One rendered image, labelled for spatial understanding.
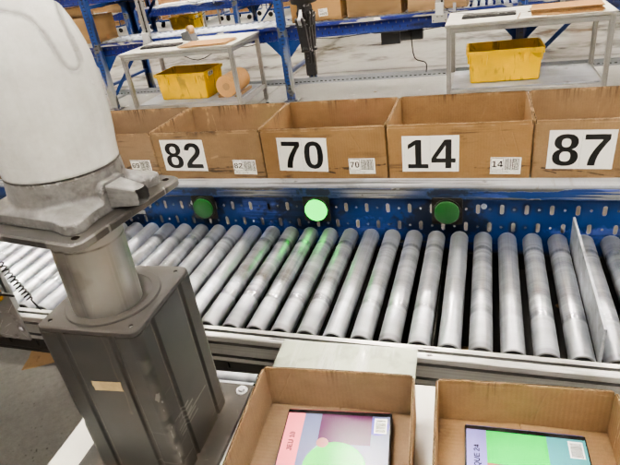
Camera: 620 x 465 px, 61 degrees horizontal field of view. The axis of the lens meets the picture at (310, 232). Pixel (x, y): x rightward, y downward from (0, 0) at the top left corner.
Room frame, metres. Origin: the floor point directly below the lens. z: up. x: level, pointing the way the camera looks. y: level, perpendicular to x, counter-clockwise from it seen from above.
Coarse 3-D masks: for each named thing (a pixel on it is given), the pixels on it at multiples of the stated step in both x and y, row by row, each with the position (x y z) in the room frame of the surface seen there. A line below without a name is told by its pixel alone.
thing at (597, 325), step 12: (576, 228) 1.13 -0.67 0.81; (576, 240) 1.11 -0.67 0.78; (576, 252) 1.09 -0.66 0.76; (576, 264) 1.07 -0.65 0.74; (588, 264) 0.97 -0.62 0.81; (588, 276) 0.94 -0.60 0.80; (588, 288) 0.92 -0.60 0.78; (588, 300) 0.90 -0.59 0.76; (588, 312) 0.89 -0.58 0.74; (600, 312) 0.80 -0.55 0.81; (600, 324) 0.79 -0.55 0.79; (600, 336) 0.77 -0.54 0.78; (600, 348) 0.76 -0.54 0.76; (600, 360) 0.75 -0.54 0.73
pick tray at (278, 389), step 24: (264, 384) 0.73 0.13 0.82; (288, 384) 0.73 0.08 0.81; (312, 384) 0.72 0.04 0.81; (336, 384) 0.71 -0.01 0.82; (360, 384) 0.69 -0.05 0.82; (384, 384) 0.68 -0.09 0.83; (408, 384) 0.67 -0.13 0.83; (264, 408) 0.71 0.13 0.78; (288, 408) 0.72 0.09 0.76; (312, 408) 0.71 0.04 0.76; (336, 408) 0.70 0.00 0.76; (360, 408) 0.69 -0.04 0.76; (384, 408) 0.68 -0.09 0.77; (408, 408) 0.67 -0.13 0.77; (240, 432) 0.61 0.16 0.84; (264, 432) 0.67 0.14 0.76; (408, 432) 0.63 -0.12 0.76; (240, 456) 0.59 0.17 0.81; (264, 456) 0.62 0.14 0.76; (408, 456) 0.58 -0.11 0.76
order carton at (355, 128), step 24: (288, 120) 1.81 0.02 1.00; (312, 120) 1.81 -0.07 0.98; (336, 120) 1.78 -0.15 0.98; (360, 120) 1.75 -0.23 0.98; (384, 120) 1.72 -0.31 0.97; (264, 144) 1.57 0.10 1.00; (336, 144) 1.49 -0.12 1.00; (360, 144) 1.46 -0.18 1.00; (384, 144) 1.44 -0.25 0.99; (336, 168) 1.49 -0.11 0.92; (384, 168) 1.44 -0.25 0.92
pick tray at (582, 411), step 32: (448, 384) 0.65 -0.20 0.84; (480, 384) 0.63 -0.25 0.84; (512, 384) 0.62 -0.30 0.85; (448, 416) 0.65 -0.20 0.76; (480, 416) 0.63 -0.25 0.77; (512, 416) 0.61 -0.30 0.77; (544, 416) 0.60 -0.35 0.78; (576, 416) 0.59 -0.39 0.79; (608, 416) 0.57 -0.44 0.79; (448, 448) 0.58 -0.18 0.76; (608, 448) 0.54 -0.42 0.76
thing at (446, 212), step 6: (438, 204) 1.31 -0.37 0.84; (444, 204) 1.30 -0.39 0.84; (450, 204) 1.30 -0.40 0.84; (438, 210) 1.31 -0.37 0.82; (444, 210) 1.30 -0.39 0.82; (450, 210) 1.30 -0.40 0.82; (456, 210) 1.29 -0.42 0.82; (438, 216) 1.31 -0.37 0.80; (444, 216) 1.30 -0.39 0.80; (450, 216) 1.30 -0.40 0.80; (456, 216) 1.29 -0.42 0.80; (444, 222) 1.30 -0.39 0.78; (450, 222) 1.30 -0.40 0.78
